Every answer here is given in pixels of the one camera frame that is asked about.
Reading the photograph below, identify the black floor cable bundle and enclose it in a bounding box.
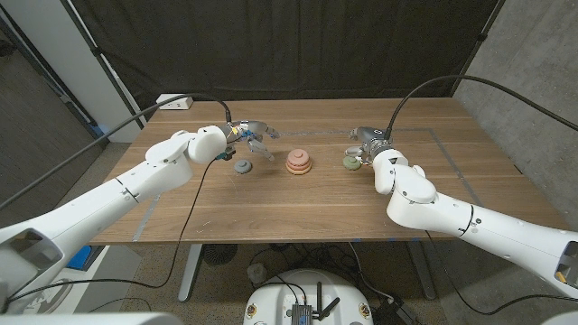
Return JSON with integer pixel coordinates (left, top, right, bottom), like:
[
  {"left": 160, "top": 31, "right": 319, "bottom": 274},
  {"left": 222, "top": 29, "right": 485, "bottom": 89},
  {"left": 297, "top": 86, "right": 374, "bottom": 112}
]
[{"left": 249, "top": 242, "right": 362, "bottom": 283}]

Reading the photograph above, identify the black backdrop curtain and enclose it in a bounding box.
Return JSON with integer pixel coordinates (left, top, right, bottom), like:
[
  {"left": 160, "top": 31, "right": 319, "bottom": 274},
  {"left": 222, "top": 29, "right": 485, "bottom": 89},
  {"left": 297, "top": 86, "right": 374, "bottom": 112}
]
[{"left": 67, "top": 0, "right": 506, "bottom": 122}]

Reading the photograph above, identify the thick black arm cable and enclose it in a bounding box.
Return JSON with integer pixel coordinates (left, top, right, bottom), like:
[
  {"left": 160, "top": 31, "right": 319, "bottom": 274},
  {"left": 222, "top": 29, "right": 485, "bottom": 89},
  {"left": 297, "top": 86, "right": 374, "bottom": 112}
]
[
  {"left": 384, "top": 74, "right": 578, "bottom": 141},
  {"left": 0, "top": 92, "right": 233, "bottom": 211}
]

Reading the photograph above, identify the blue black foot pedal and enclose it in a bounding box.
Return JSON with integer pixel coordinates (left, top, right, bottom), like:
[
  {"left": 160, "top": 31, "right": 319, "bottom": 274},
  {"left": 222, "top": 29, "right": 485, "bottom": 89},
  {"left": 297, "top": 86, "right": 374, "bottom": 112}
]
[{"left": 66, "top": 246, "right": 94, "bottom": 271}]

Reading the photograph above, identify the thin black left arm wire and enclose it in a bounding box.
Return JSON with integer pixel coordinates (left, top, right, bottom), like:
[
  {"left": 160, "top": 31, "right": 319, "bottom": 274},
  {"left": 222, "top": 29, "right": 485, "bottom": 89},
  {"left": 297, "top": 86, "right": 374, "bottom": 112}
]
[{"left": 6, "top": 157, "right": 218, "bottom": 309}]

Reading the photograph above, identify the black power adapter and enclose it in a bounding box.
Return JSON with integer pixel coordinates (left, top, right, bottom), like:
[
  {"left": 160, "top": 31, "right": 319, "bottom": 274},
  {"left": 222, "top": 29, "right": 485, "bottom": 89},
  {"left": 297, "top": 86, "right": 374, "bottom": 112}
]
[{"left": 370, "top": 296, "right": 419, "bottom": 325}]

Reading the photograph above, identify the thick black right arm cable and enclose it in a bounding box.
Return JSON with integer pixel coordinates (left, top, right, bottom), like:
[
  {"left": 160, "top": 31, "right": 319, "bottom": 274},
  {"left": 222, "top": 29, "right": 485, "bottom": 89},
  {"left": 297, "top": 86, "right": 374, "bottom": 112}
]
[{"left": 384, "top": 74, "right": 578, "bottom": 141}]

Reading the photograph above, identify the silver router with antennas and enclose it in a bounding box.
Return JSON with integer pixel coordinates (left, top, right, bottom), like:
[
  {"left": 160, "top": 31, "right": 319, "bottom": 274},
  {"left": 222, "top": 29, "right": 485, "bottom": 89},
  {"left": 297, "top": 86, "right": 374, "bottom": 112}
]
[{"left": 291, "top": 281, "right": 342, "bottom": 325}]

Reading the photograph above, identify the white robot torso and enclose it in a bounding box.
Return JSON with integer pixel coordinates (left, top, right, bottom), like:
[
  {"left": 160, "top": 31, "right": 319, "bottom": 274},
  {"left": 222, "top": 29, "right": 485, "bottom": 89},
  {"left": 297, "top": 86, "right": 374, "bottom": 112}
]
[{"left": 242, "top": 268, "right": 375, "bottom": 325}]

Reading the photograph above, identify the black backdrop stand pole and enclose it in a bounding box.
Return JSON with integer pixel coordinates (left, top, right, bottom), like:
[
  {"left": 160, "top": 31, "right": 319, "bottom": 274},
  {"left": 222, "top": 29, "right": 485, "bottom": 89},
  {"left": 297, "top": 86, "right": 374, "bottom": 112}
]
[
  {"left": 449, "top": 0, "right": 507, "bottom": 98},
  {"left": 60, "top": 0, "right": 148, "bottom": 130}
]

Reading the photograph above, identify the white floor cable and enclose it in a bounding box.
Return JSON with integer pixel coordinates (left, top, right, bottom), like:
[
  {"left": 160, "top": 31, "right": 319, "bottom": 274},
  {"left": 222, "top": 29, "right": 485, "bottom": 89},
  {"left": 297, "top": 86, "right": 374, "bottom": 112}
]
[{"left": 348, "top": 242, "right": 396, "bottom": 302}]

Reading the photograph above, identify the grey round floor object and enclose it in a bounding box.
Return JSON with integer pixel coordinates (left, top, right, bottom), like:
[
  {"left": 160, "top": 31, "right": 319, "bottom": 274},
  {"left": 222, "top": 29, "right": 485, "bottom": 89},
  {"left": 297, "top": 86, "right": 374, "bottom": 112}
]
[{"left": 247, "top": 263, "right": 268, "bottom": 284}]

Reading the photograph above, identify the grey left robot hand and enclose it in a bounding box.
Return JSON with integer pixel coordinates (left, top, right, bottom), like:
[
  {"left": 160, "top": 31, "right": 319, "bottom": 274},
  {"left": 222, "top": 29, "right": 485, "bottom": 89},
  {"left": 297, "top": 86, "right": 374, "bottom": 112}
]
[{"left": 222, "top": 119, "right": 280, "bottom": 163}]

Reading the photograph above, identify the white power strip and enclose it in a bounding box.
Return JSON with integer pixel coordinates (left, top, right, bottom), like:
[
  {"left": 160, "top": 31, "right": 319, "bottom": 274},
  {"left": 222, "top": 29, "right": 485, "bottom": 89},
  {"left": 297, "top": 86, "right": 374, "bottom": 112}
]
[{"left": 155, "top": 93, "right": 194, "bottom": 111}]

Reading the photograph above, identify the dusty pink disc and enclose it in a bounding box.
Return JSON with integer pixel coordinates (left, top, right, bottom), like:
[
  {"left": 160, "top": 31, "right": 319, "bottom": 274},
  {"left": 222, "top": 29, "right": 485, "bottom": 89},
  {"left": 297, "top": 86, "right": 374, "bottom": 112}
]
[{"left": 287, "top": 148, "right": 312, "bottom": 166}]

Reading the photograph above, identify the thin black arm wire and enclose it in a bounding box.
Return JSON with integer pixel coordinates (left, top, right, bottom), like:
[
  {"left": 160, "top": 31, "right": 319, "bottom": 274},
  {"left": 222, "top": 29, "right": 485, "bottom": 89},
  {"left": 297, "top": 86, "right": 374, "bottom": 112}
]
[
  {"left": 424, "top": 229, "right": 578, "bottom": 316},
  {"left": 6, "top": 157, "right": 218, "bottom": 309}
]

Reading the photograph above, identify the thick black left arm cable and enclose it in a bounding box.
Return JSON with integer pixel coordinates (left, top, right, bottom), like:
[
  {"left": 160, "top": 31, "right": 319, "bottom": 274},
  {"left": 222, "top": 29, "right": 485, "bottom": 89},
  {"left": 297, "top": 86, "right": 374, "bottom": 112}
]
[{"left": 0, "top": 92, "right": 233, "bottom": 211}]

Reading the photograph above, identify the white left robot shoulder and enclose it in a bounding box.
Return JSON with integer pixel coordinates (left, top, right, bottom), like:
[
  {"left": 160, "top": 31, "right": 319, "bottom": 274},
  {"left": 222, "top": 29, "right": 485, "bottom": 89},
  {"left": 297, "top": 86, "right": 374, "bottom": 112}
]
[{"left": 0, "top": 311, "right": 184, "bottom": 325}]

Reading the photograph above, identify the grey table leg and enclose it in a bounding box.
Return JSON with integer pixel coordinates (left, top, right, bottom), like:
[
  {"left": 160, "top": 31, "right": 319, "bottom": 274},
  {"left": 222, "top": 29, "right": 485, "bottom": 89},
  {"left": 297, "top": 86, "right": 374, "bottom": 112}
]
[{"left": 406, "top": 240, "right": 437, "bottom": 302}]

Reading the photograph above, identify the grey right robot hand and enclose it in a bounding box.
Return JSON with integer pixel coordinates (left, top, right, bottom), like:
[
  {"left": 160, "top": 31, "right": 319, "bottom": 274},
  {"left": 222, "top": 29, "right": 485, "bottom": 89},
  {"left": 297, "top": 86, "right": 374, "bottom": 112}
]
[{"left": 345, "top": 125, "right": 394, "bottom": 164}]

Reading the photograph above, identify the white table leg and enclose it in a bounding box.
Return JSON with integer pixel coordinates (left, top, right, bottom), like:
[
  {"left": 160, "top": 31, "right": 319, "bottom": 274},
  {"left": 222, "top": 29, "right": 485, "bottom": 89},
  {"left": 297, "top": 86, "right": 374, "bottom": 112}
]
[{"left": 178, "top": 243, "right": 204, "bottom": 302}]

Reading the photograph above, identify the black floor fan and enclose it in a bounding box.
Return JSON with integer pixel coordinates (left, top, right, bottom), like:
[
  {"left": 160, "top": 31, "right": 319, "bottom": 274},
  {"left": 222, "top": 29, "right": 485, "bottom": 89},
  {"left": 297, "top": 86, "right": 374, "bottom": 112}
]
[{"left": 201, "top": 243, "right": 239, "bottom": 267}]

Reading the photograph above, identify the white right robot shoulder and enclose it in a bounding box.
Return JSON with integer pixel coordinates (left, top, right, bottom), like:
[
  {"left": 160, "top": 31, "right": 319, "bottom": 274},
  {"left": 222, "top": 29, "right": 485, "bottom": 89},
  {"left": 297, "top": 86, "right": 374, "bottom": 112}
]
[{"left": 539, "top": 310, "right": 578, "bottom": 325}]

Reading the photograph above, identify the thin black right arm wire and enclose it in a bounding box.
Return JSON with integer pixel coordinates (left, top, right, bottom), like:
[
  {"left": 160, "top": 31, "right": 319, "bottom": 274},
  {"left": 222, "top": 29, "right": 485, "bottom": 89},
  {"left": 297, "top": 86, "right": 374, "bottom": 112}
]
[{"left": 424, "top": 229, "right": 578, "bottom": 316}]

